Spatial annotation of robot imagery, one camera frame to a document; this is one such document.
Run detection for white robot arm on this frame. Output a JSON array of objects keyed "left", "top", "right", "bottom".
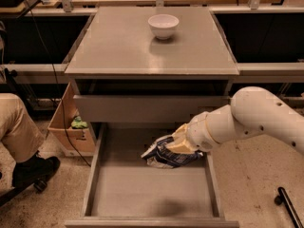
[{"left": 167, "top": 86, "right": 304, "bottom": 154}]

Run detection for grey drawer cabinet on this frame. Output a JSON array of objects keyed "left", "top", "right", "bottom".
[{"left": 64, "top": 6, "right": 240, "bottom": 228}]

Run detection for open grey middle drawer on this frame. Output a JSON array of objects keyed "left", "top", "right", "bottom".
[{"left": 65, "top": 124, "right": 239, "bottom": 228}]

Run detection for closed grey top drawer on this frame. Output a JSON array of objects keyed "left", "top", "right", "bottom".
[{"left": 73, "top": 95, "right": 229, "bottom": 124}]

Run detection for black wheeled stand leg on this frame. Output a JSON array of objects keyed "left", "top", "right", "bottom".
[{"left": 274, "top": 187, "right": 304, "bottom": 228}]

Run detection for cardboard box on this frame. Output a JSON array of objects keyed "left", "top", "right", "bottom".
[{"left": 47, "top": 84, "right": 95, "bottom": 157}]

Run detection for white ceramic bowl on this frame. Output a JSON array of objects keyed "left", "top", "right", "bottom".
[{"left": 148, "top": 14, "right": 180, "bottom": 40}]

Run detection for green toy in box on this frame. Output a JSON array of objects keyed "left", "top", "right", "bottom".
[{"left": 71, "top": 116, "right": 88, "bottom": 129}]

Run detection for black office chair base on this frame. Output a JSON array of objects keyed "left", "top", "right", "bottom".
[{"left": 0, "top": 176, "right": 48, "bottom": 207}]

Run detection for black shoe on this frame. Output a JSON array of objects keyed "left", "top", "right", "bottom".
[{"left": 12, "top": 156, "right": 60, "bottom": 188}]

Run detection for person leg beige trousers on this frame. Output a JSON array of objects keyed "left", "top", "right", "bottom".
[{"left": 0, "top": 93, "right": 44, "bottom": 162}]

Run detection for black cable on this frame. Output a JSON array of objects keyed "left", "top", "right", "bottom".
[{"left": 13, "top": 0, "right": 92, "bottom": 167}]

